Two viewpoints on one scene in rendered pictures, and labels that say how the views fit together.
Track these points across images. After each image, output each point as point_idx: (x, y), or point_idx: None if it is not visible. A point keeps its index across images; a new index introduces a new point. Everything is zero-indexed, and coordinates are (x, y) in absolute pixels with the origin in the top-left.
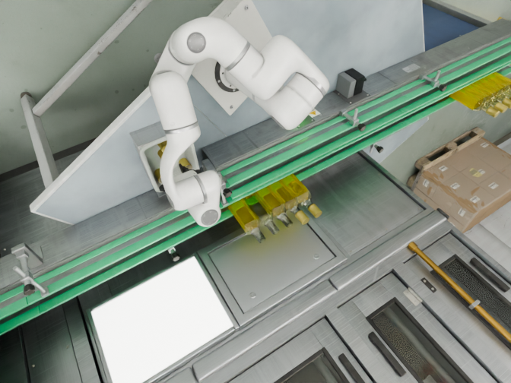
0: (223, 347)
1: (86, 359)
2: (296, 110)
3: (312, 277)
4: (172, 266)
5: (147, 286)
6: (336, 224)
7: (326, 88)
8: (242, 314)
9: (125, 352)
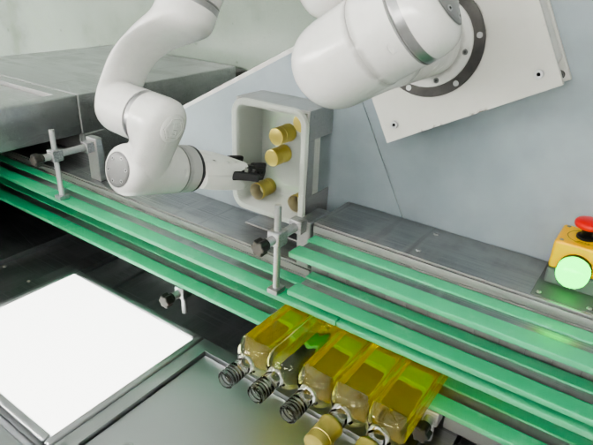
0: (5, 436)
1: (5, 298)
2: (317, 36)
3: None
4: (164, 320)
5: (121, 307)
6: None
7: (409, 14)
8: (75, 443)
9: (7, 321)
